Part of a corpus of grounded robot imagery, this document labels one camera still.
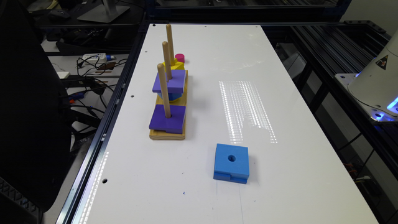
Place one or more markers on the blue block under purple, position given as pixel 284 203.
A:
pixel 172 96

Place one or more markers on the dark purple square block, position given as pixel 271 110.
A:
pixel 174 124

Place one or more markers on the yellow block on far peg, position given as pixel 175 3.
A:
pixel 177 65

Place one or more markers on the black office chair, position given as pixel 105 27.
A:
pixel 35 131

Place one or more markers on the grey monitor stand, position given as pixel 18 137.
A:
pixel 105 13

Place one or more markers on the far wooden peg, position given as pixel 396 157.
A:
pixel 171 44

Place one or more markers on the blue square block with hole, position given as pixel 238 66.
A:
pixel 231 163

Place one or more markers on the near wooden peg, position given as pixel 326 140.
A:
pixel 164 90

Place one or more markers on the wooden peg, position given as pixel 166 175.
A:
pixel 165 47
pixel 171 44
pixel 164 90

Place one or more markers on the middle wooden peg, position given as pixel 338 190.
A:
pixel 165 47

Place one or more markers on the pink cylinder block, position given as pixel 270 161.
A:
pixel 180 58

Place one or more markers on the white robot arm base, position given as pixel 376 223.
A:
pixel 375 87

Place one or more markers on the black aluminium frame rail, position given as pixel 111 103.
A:
pixel 88 178

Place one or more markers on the white power strip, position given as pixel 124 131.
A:
pixel 97 58

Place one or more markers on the light purple square block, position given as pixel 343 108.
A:
pixel 175 85

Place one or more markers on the wooden peg base board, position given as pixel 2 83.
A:
pixel 162 135

